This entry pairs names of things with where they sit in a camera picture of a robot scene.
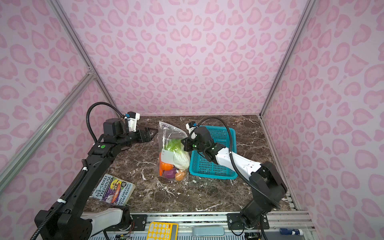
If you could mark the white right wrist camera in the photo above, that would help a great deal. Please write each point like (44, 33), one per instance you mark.
(191, 126)

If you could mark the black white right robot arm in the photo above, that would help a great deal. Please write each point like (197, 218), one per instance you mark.
(268, 187)

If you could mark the orange toy pumpkin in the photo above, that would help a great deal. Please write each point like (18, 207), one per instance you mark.
(166, 167)

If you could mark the aluminium frame corner post right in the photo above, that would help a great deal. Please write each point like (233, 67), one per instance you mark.
(297, 34)

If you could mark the aluminium frame corner post left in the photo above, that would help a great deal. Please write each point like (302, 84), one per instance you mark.
(64, 20)

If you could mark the grey flat case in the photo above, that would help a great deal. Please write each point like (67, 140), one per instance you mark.
(208, 231)

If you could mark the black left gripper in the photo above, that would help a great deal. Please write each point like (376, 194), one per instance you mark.
(146, 131)

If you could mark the purple toy onion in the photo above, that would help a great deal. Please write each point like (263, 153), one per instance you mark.
(170, 174)

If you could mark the teal plastic basket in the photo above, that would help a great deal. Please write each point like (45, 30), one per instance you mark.
(205, 164)

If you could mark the colourful paperback book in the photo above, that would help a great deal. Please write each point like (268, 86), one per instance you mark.
(113, 190)

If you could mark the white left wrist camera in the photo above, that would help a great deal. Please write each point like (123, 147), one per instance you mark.
(131, 119)

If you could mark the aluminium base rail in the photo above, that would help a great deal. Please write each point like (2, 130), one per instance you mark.
(107, 225)

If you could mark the green toy cabbage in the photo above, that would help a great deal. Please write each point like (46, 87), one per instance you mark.
(181, 158)

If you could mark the aluminium frame corner post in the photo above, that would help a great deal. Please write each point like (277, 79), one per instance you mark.
(64, 20)
(297, 34)

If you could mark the brown toy potato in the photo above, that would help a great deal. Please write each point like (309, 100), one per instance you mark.
(180, 175)

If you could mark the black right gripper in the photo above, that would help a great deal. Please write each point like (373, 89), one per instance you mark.
(187, 145)

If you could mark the aluminium diagonal frame bar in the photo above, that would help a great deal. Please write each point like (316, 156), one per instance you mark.
(19, 160)

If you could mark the blue white marker pen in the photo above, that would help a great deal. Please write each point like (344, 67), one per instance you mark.
(291, 232)

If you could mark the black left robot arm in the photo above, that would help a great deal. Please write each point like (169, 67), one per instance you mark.
(63, 221)

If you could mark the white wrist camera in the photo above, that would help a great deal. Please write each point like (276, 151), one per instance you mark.
(191, 126)
(131, 119)

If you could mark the yellow calculator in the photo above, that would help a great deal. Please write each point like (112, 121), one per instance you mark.
(162, 231)

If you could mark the clear zip top bag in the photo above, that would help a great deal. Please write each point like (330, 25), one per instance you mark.
(166, 133)

